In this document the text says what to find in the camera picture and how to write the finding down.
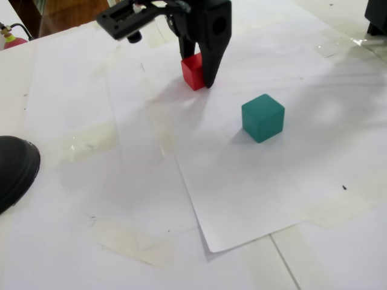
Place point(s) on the red wooden cube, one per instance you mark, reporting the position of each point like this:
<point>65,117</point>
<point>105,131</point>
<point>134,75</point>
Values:
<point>192,74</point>

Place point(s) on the clear adhesive tape strip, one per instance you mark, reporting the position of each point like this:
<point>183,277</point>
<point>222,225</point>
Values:
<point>133,241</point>
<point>161,37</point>
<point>163,145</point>
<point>87,142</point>
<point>332,208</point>

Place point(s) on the teal blue wooden cube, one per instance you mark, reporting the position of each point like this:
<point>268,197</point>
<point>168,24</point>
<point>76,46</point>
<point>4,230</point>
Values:
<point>263,119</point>

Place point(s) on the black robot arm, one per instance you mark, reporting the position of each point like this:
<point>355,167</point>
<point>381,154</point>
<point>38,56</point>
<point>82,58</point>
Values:
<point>376,15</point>

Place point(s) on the black rounded plastic object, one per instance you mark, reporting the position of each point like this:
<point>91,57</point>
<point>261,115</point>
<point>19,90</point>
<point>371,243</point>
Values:
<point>15,169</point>

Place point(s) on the red fire extinguisher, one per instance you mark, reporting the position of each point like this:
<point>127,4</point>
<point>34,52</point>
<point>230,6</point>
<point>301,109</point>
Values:
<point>15,42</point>

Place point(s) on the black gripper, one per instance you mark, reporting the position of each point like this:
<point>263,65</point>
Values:
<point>215,36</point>

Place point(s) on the white paper sheet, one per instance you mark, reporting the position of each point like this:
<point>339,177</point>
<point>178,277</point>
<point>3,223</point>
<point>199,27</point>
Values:
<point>75,75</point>
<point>242,181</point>

